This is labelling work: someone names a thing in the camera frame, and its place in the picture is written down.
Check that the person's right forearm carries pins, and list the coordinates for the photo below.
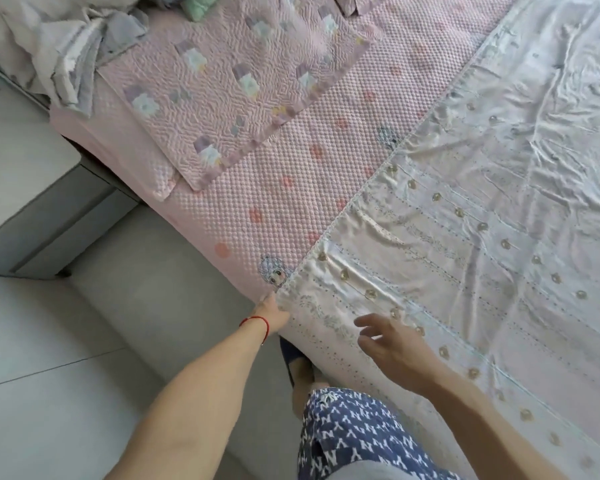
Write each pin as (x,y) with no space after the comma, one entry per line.
(485,429)

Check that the person's left fingers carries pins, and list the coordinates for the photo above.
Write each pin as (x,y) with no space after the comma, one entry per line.
(276,303)

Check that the grey nightstand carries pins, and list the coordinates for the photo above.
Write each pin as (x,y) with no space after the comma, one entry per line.
(55,229)

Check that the pink dotted bed sheet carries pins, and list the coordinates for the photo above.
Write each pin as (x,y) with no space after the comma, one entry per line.
(290,194)

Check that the person's right hand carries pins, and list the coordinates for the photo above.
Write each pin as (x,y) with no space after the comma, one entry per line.
(405,352)

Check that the dark bed frame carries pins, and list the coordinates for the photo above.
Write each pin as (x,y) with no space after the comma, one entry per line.
(105,172)

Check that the person's right fingers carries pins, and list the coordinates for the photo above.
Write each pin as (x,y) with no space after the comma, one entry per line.
(375,328)

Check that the white floral quilt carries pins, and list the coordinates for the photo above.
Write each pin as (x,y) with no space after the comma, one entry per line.
(480,194)

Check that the rumpled white grey blanket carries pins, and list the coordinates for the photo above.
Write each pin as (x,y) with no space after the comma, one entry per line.
(45,39)

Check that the blue patterned shorts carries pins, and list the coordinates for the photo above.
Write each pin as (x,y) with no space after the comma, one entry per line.
(350,429)

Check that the green cloth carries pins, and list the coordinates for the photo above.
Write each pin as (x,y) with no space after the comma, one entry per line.
(201,5)

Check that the pink quilted pillow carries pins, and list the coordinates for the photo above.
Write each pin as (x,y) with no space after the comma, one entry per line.
(220,94)

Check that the person's leg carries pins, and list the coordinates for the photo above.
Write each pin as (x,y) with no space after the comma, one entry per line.
(302,400)

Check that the person's left hand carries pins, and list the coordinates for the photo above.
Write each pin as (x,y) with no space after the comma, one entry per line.
(275,314)

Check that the person's left forearm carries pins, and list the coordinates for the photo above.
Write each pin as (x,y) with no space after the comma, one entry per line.
(190,414)

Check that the dark blue slipper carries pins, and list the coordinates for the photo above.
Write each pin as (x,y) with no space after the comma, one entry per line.
(290,357)

